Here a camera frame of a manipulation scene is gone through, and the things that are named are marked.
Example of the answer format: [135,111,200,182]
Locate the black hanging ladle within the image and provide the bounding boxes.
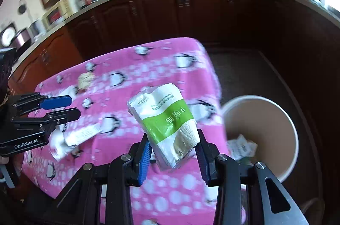
[17,1,27,15]

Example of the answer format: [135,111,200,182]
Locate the blue white toothpaste box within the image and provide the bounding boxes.
[64,124,101,146]

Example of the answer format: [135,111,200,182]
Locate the lower wooden base cabinets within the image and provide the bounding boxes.
[9,0,339,108]

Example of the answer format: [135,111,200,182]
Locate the silver rice cooker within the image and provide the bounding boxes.
[10,28,31,51]

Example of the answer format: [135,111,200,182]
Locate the white printed snack bag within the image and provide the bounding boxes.
[227,134,258,161]

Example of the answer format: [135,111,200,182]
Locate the pink penguin table cloth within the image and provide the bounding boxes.
[22,37,228,224]

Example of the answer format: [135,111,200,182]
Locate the green white tissue pack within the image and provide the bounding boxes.
[127,83,200,169]

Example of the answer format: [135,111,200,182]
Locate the white round trash bin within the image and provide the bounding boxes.
[221,95,299,182]

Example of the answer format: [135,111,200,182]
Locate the white foam block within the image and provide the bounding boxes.
[48,124,76,161]

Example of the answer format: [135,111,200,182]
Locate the cream microwave oven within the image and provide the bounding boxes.
[41,0,79,29]

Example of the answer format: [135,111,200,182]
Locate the beige paper ball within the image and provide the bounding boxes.
[77,71,95,90]

